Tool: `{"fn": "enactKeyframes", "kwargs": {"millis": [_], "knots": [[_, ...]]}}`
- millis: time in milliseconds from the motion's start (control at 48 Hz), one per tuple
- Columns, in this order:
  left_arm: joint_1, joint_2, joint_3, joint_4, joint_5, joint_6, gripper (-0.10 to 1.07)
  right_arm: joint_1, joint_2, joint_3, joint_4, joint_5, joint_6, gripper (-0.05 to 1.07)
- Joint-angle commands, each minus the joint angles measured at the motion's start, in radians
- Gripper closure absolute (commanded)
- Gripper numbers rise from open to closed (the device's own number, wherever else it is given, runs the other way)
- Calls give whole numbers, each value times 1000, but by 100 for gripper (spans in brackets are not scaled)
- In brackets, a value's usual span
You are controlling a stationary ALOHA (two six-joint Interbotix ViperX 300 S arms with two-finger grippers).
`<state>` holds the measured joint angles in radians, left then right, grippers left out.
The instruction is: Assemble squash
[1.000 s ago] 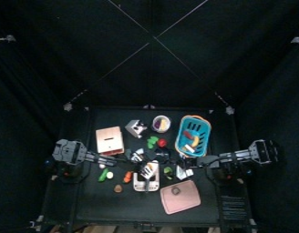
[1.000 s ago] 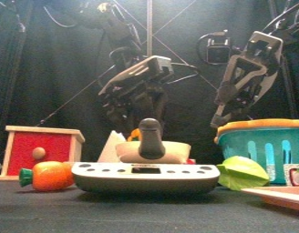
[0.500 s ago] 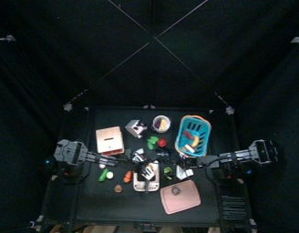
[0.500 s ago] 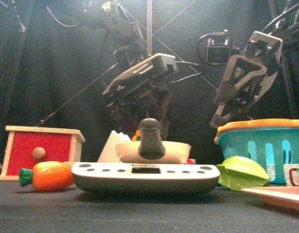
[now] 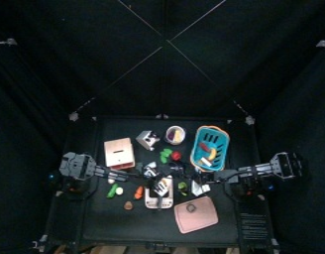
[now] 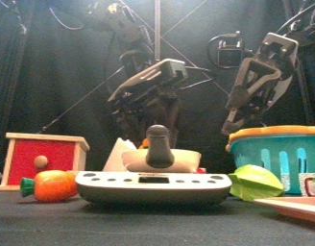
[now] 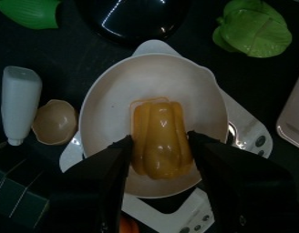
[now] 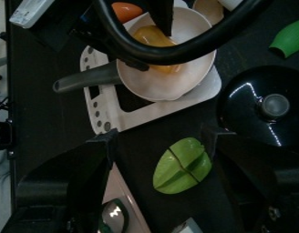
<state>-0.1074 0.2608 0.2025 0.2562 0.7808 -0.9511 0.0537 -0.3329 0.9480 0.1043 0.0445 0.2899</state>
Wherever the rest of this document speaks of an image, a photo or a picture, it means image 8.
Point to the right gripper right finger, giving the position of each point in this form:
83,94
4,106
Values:
245,170

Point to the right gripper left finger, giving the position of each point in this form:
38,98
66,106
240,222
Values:
71,176

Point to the light green squash toy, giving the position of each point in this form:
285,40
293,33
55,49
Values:
182,166

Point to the green ridged squash piece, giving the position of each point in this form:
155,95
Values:
292,38

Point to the pink cutting board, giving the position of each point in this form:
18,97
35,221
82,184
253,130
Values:
123,197

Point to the dark shiny toy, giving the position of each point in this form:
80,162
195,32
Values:
114,216

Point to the black pot lid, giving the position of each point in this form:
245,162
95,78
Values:
253,100

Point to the beige toy mushroom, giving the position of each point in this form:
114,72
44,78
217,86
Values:
209,10

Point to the orange toy carrot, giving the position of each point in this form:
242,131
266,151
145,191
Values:
126,11

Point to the black box mount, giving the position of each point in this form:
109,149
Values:
55,33

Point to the white grey bracket piece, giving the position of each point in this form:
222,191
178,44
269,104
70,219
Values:
30,12

